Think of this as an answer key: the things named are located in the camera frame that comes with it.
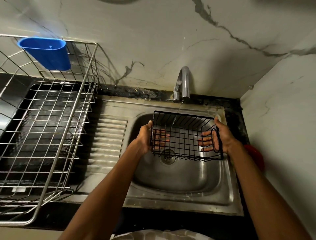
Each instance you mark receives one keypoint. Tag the blue plastic cutlery holder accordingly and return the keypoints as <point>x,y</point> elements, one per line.
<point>48,54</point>

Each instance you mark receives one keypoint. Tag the person's left forearm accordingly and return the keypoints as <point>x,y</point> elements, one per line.
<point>98,197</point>

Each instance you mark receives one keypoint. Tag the red and green bowl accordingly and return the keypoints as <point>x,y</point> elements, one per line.
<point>255,154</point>

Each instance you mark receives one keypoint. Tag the person's patterned clothing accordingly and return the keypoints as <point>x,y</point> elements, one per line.
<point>158,235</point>

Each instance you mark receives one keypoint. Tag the person's right forearm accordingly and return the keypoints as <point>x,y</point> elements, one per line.
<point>269,195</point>

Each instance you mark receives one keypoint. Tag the person's left hand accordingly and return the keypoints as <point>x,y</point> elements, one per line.
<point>144,139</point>

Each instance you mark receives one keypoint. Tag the chrome sink faucet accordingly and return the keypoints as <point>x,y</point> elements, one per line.
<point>185,82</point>

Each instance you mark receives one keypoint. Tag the person's right hand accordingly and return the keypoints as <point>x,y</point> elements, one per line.
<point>226,138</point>

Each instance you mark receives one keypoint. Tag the round sink drain strainer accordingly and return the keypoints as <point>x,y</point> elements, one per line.
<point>168,157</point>

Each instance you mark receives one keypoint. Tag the black wire basket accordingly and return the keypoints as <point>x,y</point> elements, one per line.
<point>182,150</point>

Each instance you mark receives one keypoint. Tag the stainless steel sink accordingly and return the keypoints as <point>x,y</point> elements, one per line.
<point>108,146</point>

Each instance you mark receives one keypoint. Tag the dark steel drip tray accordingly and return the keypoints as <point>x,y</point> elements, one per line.
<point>44,136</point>

